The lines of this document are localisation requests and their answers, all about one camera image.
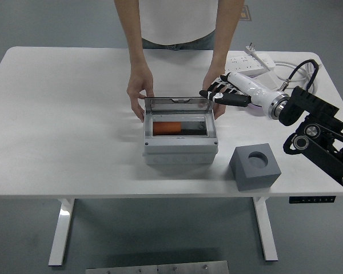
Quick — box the person's left hand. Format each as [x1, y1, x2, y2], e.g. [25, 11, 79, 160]
[202, 72, 229, 120]

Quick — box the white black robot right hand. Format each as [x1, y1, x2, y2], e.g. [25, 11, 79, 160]
[199, 71, 281, 116]

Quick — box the person's right hand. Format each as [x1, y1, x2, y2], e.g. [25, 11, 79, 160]
[126, 70, 155, 123]

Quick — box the smoky transparent box lid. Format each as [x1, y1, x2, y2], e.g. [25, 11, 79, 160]
[144, 96, 215, 115]

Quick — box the orange cylinder battery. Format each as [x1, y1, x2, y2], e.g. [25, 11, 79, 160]
[153, 122, 183, 135]

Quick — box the grey plastic junction box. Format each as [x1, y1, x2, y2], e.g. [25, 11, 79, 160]
[142, 110, 220, 166]

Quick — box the wide white power strip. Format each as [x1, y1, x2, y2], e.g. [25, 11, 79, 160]
[225, 55, 265, 76]

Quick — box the narrow white socket bar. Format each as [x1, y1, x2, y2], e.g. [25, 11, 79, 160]
[256, 52, 277, 69]

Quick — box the person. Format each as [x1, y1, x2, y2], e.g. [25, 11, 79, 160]
[138, 0, 218, 51]

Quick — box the brown floor sign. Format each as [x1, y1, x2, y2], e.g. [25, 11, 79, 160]
[239, 4, 252, 21]

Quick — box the grey block with round hole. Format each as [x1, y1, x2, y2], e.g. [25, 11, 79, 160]
[229, 143, 282, 192]

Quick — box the black table control panel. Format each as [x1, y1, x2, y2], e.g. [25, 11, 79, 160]
[288, 195, 337, 204]

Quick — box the white table leg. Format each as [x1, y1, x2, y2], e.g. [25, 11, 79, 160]
[47, 198, 75, 267]
[253, 196, 280, 261]

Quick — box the grey metal plate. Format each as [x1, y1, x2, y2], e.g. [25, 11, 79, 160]
[85, 260, 229, 274]

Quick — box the plain white switch panel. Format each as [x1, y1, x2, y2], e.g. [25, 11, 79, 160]
[253, 71, 280, 91]

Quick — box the white power cable with plug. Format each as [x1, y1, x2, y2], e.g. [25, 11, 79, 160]
[245, 42, 322, 86]

